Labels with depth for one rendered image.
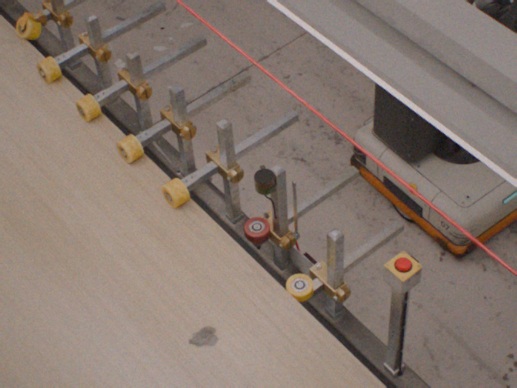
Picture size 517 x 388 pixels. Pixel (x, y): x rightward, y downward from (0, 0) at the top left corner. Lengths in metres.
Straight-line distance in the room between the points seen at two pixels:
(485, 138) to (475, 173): 2.72
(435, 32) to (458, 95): 0.09
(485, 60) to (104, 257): 1.97
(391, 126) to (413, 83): 2.59
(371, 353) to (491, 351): 0.96
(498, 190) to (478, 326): 0.53
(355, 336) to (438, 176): 1.14
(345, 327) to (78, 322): 0.81
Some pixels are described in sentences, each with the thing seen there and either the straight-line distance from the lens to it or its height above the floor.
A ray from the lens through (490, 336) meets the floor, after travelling 4.05.
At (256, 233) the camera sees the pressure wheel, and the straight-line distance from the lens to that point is 3.15.
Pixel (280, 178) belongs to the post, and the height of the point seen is 1.14.
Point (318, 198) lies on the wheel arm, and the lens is 3.28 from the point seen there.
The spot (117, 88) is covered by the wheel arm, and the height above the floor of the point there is 0.96.
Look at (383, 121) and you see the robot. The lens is 4.11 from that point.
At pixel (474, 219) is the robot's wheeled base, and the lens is 4.03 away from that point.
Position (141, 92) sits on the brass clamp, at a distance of 3.52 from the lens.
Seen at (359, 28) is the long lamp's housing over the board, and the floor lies 2.37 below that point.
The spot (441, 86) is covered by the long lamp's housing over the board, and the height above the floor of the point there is 2.38.
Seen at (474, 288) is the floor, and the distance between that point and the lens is 4.16.
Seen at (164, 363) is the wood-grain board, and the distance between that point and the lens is 2.93.
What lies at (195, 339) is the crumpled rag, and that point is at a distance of 2.95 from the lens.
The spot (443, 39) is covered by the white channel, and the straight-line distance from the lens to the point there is 1.43.
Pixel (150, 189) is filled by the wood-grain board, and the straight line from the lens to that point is 3.30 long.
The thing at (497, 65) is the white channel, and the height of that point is 2.46.
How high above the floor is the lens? 3.40
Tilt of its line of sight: 50 degrees down
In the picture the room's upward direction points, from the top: 5 degrees counter-clockwise
